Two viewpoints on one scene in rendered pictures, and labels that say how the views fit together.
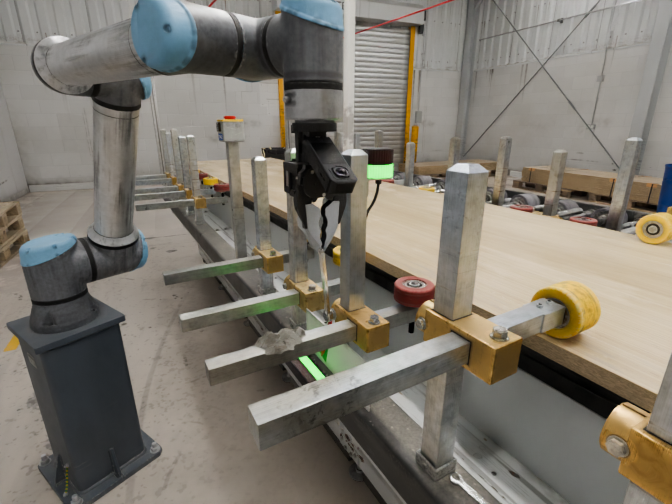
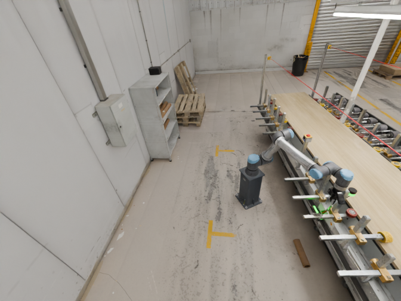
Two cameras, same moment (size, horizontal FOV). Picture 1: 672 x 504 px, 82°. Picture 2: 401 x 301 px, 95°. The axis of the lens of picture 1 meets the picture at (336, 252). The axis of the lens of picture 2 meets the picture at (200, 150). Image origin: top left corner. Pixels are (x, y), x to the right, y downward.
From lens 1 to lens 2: 1.54 m
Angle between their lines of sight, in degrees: 35
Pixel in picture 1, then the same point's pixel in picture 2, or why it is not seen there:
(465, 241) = (362, 225)
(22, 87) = (197, 30)
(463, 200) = (364, 221)
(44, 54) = (277, 141)
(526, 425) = (368, 248)
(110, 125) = not seen: hidden behind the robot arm
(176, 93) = (256, 26)
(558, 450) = (373, 255)
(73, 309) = (255, 172)
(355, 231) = not seen: hidden behind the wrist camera
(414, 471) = (338, 245)
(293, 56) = (339, 181)
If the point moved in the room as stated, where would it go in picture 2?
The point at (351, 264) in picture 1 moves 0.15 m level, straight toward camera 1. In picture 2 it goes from (337, 206) to (336, 219)
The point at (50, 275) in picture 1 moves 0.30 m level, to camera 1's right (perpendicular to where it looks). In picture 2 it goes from (253, 165) to (277, 172)
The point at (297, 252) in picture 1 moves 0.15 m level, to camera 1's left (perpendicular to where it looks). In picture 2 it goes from (321, 189) to (305, 183)
